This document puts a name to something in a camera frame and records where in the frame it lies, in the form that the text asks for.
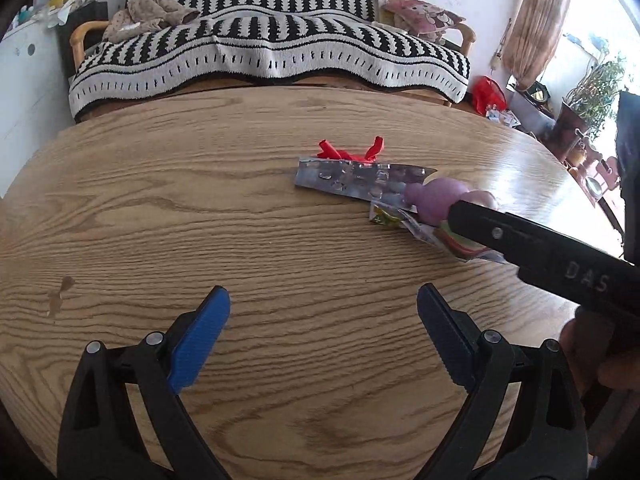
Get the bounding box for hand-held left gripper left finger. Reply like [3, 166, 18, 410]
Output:
[57, 285, 233, 480]

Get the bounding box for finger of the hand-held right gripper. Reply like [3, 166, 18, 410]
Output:
[446, 198, 552, 274]

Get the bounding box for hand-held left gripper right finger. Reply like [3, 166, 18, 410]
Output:
[415, 282, 591, 480]

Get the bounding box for clear candy wrapper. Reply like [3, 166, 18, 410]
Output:
[368, 199, 507, 264]

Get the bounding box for purple deflated balloon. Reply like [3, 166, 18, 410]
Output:
[404, 176, 501, 227]

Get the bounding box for person's right hand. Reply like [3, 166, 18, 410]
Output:
[556, 307, 640, 413]

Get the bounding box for scattered papers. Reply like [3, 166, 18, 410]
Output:
[486, 106, 522, 129]

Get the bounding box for low grey cabinet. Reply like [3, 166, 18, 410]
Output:
[506, 80, 557, 137]

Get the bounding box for red bag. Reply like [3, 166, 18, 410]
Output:
[471, 75, 509, 116]

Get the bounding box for silver blister pack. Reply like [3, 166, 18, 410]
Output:
[292, 156, 439, 211]

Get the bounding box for red balloon scrap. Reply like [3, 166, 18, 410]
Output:
[316, 135, 387, 167]

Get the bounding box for green potted plant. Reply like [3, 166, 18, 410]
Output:
[562, 34, 630, 137]

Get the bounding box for patterned beige curtain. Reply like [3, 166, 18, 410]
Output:
[501, 0, 578, 88]

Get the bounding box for pink printed cushion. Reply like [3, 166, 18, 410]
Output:
[379, 0, 469, 44]

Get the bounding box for sofa with striped blanket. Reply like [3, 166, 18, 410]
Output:
[68, 0, 472, 124]

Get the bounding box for white cabinet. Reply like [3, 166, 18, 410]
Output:
[0, 14, 77, 197]

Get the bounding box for wooden sofa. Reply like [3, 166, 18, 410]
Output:
[69, 20, 477, 111]

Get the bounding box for brown clothing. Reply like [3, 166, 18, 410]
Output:
[101, 0, 202, 44]

